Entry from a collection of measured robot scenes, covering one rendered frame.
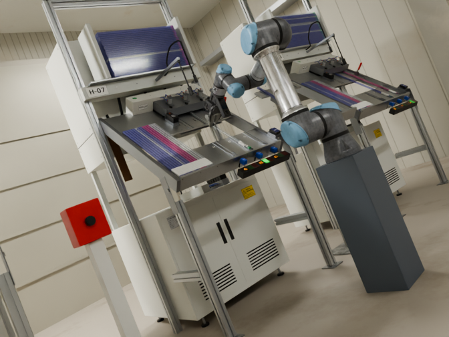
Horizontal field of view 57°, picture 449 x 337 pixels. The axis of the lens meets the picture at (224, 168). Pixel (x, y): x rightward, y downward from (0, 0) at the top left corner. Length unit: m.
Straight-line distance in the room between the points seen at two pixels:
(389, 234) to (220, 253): 0.91
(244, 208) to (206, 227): 0.28
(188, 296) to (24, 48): 3.72
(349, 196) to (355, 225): 0.12
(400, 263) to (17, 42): 4.44
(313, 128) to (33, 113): 3.59
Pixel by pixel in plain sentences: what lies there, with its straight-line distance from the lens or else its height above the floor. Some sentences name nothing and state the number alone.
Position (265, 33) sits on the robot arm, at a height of 1.12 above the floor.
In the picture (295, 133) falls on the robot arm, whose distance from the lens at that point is 1.61.
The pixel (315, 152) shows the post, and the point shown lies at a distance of 2.46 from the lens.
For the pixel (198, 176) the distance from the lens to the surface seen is 1.86.
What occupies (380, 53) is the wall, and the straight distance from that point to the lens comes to 4.94.
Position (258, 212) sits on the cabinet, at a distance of 2.41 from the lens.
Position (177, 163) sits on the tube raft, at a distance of 1.91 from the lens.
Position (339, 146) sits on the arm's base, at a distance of 1.69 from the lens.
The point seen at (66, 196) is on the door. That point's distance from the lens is 4.58.
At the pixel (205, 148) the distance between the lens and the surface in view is 2.07.
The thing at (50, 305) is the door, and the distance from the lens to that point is 4.41.
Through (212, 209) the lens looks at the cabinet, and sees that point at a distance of 2.23.
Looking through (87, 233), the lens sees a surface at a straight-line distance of 1.74.
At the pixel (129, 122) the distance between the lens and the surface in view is 2.29.
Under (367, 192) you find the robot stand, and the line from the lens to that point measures 1.66.
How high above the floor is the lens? 0.65
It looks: 1 degrees up
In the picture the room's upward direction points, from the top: 22 degrees counter-clockwise
